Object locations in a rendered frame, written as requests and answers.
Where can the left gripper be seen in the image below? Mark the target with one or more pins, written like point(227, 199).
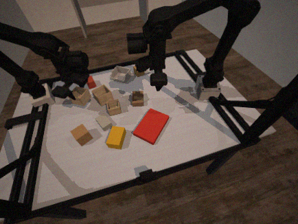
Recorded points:
point(62, 92)

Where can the yellow rectangular block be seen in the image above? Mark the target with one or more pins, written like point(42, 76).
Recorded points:
point(116, 137)

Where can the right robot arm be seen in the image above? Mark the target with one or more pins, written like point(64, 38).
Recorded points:
point(161, 21)

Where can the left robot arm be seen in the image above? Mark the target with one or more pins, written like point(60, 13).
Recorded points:
point(45, 45)

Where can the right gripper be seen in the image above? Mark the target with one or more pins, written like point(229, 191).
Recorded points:
point(158, 79)

